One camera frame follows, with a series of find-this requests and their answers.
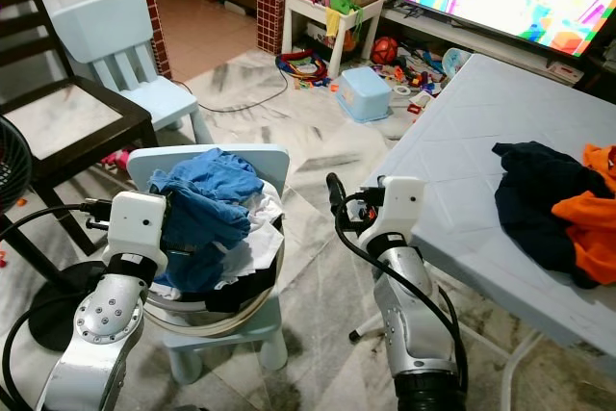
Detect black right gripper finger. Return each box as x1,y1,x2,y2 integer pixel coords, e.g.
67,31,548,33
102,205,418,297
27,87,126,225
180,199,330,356
324,171,351,221

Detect blue knit garment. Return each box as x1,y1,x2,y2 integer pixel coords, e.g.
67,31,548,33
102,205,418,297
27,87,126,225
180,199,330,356
159,148,275,295

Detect orange t-shirt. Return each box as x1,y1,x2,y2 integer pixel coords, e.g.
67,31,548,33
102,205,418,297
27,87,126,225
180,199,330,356
552,144,616,285

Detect white garment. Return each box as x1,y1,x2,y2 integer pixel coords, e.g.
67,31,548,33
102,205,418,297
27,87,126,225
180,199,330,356
241,180,285,277

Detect light blue storage box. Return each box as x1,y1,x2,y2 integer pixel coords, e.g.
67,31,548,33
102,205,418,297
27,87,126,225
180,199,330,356
337,66,396,123

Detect grey folding table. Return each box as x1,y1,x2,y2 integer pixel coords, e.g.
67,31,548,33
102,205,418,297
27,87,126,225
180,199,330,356
349,53,616,378

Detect black garment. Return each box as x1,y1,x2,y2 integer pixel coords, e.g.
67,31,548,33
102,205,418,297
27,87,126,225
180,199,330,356
202,228,285,314

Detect red ball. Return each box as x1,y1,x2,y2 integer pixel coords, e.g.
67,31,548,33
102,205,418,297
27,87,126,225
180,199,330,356
371,36,400,67

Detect navy garment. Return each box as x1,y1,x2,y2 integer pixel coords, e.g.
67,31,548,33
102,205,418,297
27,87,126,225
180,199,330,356
491,141,616,289

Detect light blue plastic tub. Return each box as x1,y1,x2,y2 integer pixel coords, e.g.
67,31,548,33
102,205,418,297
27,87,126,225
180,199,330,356
441,45,477,85

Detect round laundry basket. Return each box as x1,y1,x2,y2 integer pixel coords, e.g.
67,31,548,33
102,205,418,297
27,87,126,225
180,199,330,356
154,209,287,338

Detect small white table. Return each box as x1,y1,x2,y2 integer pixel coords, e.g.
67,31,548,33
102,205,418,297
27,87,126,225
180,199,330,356
282,0,386,80

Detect red brick pillar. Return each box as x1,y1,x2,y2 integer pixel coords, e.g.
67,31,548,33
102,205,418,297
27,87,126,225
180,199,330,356
257,0,290,56
130,0,172,80

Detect pink toy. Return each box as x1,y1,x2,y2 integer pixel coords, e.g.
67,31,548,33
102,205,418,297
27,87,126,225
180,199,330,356
101,148,136,173

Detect black standing fan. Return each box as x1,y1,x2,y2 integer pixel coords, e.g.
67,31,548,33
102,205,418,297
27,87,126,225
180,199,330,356
0,117,92,352

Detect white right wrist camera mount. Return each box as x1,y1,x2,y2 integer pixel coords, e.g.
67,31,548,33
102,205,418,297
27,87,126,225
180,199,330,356
359,176,426,244

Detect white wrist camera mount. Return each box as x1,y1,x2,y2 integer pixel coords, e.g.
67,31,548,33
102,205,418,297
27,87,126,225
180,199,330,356
359,176,426,244
106,192,169,272

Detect long black right arm cable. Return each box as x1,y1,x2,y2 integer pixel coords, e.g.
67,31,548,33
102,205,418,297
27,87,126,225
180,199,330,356
332,199,470,393

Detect long black arm cable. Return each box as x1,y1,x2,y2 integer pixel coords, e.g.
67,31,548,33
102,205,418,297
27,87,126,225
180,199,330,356
0,199,116,244
332,199,470,393

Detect colourful ring toy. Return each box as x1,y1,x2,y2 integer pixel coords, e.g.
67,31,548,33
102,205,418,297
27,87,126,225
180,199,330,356
274,48,333,90

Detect thin black cable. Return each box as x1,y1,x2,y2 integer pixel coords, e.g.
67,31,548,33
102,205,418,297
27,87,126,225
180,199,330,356
192,69,290,114

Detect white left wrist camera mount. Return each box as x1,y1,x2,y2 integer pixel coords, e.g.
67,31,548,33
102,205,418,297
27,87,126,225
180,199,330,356
106,192,169,272

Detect short black left arm cable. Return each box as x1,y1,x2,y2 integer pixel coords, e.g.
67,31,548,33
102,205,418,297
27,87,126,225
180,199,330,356
3,291,92,411

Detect long black left arm cable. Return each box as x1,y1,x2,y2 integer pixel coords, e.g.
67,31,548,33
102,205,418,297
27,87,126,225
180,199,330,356
0,199,116,244

